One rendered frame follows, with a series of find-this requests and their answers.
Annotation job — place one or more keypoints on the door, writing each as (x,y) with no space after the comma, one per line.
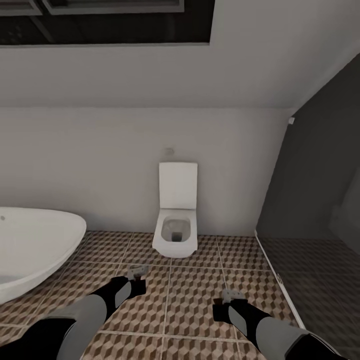
(309,225)

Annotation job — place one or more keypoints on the shower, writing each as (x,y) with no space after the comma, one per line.
(300,322)

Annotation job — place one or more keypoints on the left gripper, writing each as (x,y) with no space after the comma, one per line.
(138,288)

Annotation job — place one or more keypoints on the fixed window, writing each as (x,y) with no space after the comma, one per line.
(105,22)

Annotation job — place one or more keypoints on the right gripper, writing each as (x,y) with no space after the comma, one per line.
(219,313)

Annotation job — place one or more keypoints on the bathtub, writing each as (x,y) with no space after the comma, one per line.
(34,243)

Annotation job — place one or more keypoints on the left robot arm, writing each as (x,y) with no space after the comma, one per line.
(66,333)

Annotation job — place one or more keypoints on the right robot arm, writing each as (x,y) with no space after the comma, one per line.
(275,339)

